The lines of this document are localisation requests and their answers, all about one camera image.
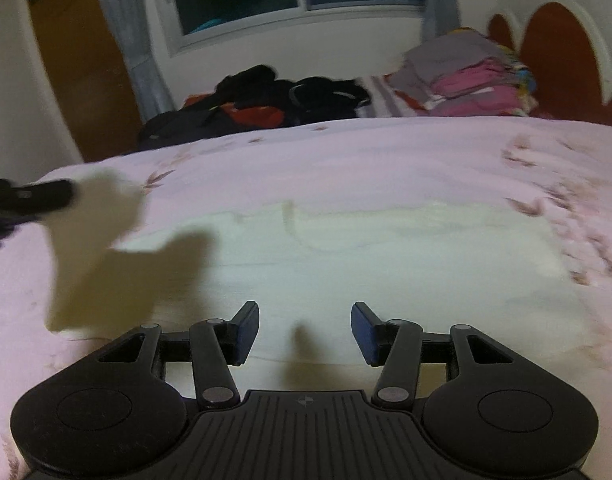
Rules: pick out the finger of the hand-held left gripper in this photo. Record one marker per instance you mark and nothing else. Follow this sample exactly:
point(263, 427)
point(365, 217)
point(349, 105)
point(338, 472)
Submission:
point(46, 196)

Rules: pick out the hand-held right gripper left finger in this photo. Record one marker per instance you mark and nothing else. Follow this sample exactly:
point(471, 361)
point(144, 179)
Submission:
point(247, 332)

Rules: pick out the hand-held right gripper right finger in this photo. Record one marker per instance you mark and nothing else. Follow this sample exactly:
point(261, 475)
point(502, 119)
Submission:
point(362, 332)

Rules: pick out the cream knit garment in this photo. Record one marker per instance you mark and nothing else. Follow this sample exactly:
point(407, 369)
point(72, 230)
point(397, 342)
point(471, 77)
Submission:
point(386, 260)

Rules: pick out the stack of folded clothes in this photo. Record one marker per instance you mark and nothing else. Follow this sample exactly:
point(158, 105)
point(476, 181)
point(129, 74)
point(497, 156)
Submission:
point(466, 75)

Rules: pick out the brown wooden door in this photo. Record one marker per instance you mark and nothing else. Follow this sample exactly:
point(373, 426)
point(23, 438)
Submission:
point(81, 70)

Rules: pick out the black bag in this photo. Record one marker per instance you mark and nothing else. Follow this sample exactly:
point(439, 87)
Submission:
point(181, 127)

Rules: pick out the pink floral blanket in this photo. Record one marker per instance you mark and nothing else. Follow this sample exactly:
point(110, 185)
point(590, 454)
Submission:
point(336, 160)

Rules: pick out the red orange garment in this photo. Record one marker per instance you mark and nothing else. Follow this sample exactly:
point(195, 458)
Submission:
point(253, 116)

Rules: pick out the red white striped sheet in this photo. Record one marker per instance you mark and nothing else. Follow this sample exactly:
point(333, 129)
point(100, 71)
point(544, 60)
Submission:
point(376, 95)

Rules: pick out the pile of black bags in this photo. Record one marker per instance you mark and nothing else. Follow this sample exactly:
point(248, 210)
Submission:
point(316, 95)

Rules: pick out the red and white headboard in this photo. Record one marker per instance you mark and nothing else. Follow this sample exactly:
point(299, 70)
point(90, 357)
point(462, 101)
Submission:
point(561, 55)

